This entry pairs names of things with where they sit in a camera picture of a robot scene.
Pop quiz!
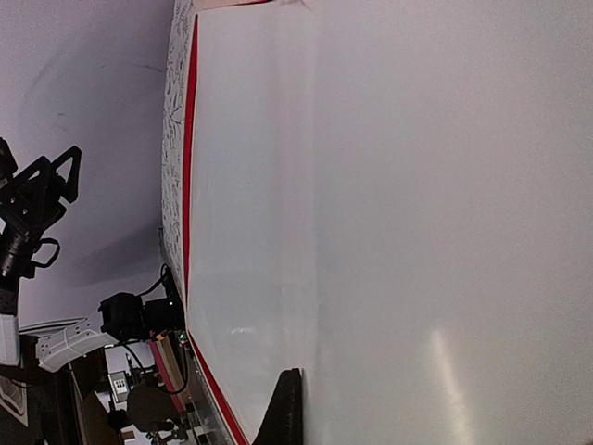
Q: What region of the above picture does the red wooden picture frame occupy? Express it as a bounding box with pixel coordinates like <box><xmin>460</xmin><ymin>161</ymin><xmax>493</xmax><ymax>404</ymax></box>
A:
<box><xmin>182</xmin><ymin>13</ymin><xmax>248</xmax><ymax>444</ymax></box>

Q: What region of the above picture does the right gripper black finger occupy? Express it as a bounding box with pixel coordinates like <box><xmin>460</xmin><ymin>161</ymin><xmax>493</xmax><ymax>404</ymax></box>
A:
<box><xmin>254</xmin><ymin>368</ymin><xmax>304</xmax><ymax>445</ymax></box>

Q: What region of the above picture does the cat photo print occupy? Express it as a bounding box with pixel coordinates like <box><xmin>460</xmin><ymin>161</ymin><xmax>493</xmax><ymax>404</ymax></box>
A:
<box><xmin>188</xmin><ymin>1</ymin><xmax>592</xmax><ymax>444</ymax></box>

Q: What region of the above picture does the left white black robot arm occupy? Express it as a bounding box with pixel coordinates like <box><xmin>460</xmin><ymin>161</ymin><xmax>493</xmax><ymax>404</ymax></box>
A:
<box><xmin>1</xmin><ymin>142</ymin><xmax>184</xmax><ymax>385</ymax></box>

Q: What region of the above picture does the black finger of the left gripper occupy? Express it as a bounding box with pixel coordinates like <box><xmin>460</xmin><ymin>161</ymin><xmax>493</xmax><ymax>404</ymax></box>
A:
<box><xmin>49</xmin><ymin>146</ymin><xmax>82</xmax><ymax>204</ymax></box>

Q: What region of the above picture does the floral patterned table cover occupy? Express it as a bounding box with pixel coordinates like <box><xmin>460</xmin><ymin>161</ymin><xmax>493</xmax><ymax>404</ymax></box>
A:
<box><xmin>161</xmin><ymin>1</ymin><xmax>196</xmax><ymax>289</ymax></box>

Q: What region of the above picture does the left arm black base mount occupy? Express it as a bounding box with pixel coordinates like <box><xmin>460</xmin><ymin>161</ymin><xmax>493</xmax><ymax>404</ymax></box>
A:
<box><xmin>98</xmin><ymin>264</ymin><xmax>186</xmax><ymax>343</ymax></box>

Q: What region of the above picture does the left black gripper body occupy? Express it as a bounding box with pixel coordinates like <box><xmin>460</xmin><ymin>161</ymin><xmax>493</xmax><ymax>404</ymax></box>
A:
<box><xmin>1</xmin><ymin>157</ymin><xmax>65</xmax><ymax>240</ymax></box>

